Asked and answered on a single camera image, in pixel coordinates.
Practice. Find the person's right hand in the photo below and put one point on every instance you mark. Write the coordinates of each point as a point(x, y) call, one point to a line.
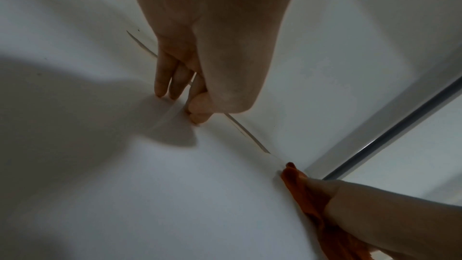
point(390, 221)

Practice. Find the red cleaning cloth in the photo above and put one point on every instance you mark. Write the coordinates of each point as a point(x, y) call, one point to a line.
point(307, 196)

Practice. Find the person's left hand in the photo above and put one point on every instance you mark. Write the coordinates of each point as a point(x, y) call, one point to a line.
point(223, 24)

